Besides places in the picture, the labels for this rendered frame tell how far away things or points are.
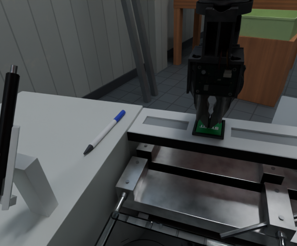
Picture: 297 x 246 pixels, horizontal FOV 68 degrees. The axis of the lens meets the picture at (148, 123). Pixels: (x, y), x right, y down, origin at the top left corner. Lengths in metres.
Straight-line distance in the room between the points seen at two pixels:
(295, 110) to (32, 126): 0.76
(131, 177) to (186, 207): 0.11
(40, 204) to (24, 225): 0.04
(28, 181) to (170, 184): 0.25
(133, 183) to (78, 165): 0.10
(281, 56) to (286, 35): 0.18
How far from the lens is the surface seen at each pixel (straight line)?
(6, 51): 2.07
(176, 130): 0.42
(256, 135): 0.45
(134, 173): 0.42
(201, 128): 0.43
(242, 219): 0.41
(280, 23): 2.37
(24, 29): 2.13
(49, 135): 0.46
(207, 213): 0.40
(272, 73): 2.48
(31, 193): 0.30
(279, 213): 0.40
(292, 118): 0.80
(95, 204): 0.38
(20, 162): 0.28
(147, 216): 0.43
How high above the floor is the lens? 1.21
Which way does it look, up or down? 34 degrees down
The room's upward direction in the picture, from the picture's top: 4 degrees counter-clockwise
